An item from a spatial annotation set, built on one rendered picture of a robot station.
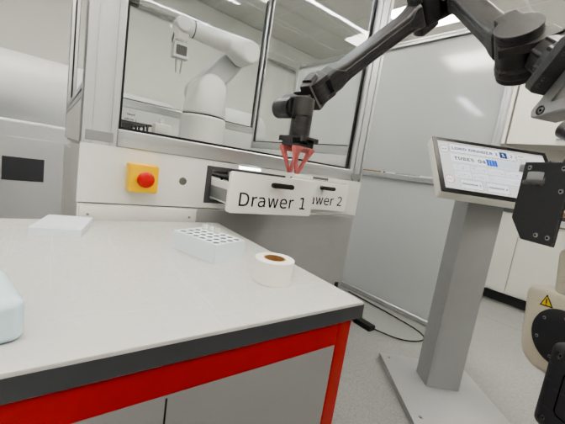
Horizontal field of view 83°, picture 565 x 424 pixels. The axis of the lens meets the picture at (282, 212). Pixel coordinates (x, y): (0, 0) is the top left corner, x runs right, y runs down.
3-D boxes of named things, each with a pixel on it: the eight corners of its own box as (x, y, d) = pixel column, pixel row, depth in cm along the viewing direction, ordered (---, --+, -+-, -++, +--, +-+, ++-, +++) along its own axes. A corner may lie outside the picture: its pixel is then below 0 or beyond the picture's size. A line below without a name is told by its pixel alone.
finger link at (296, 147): (294, 173, 94) (299, 141, 93) (311, 176, 89) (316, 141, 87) (277, 170, 90) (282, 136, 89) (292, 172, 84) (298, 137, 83)
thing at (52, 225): (81, 237, 63) (81, 230, 63) (27, 235, 60) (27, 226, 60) (92, 224, 75) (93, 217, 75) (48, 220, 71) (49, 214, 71)
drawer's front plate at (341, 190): (344, 211, 131) (349, 184, 130) (288, 208, 114) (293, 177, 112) (341, 210, 133) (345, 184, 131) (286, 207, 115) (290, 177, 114)
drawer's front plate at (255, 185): (309, 216, 101) (315, 182, 100) (227, 213, 84) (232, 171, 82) (306, 214, 102) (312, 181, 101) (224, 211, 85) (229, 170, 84)
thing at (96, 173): (355, 215, 138) (361, 182, 136) (76, 201, 77) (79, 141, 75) (247, 186, 213) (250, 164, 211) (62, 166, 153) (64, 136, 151)
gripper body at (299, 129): (294, 145, 94) (298, 119, 93) (318, 146, 87) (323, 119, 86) (277, 141, 90) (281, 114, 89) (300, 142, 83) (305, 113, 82)
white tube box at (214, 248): (243, 257, 66) (245, 240, 66) (213, 264, 59) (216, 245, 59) (203, 242, 73) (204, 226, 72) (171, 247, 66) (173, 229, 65)
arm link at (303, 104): (306, 91, 83) (319, 97, 87) (287, 92, 88) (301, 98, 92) (302, 118, 84) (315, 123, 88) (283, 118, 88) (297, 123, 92)
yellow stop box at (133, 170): (157, 194, 83) (161, 166, 82) (128, 192, 79) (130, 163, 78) (152, 191, 87) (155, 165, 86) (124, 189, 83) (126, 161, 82)
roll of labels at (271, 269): (250, 284, 52) (253, 261, 52) (253, 270, 59) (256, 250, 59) (292, 289, 53) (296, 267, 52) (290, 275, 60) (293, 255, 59)
